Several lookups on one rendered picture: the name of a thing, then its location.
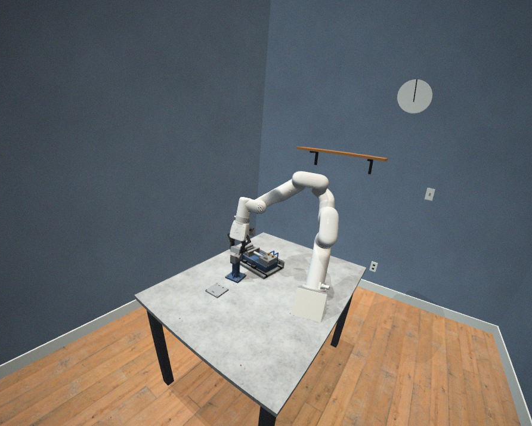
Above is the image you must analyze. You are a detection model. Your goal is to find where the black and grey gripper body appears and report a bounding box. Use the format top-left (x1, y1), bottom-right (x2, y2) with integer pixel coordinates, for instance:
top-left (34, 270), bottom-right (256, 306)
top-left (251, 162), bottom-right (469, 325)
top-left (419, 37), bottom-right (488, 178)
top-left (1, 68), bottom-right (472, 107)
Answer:
top-left (230, 220), bottom-right (249, 242)

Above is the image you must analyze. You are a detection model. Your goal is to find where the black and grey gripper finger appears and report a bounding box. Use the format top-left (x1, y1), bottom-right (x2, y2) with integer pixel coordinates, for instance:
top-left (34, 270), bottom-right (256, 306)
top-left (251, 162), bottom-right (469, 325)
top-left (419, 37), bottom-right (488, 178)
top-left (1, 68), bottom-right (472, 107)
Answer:
top-left (227, 233), bottom-right (235, 249)
top-left (240, 234), bottom-right (251, 253)

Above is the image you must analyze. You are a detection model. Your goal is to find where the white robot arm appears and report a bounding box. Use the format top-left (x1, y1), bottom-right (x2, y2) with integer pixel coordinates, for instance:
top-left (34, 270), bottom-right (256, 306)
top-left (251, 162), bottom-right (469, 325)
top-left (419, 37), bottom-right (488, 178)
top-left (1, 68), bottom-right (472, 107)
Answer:
top-left (234, 171), bottom-right (339, 292)

